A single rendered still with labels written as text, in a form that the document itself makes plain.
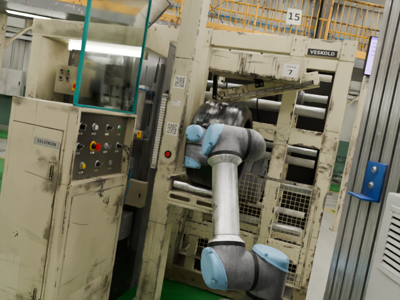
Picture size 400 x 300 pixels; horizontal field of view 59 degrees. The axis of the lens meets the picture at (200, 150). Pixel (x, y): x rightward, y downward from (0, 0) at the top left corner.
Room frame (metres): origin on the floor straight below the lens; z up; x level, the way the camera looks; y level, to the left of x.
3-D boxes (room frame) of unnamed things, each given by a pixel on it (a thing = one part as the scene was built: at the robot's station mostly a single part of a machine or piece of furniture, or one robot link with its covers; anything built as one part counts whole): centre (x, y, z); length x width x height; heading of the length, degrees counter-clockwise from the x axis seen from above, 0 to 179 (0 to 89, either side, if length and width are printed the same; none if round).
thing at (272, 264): (1.07, -0.26, 0.88); 0.13 x 0.12 x 0.14; 106
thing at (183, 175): (2.25, 0.09, 0.90); 0.40 x 0.03 x 0.10; 162
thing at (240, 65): (2.44, -0.29, 1.71); 0.61 x 0.25 x 0.15; 72
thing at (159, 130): (2.25, 0.26, 1.19); 0.05 x 0.04 x 0.48; 162
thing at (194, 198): (2.06, -0.03, 0.83); 0.36 x 0.09 x 0.06; 72
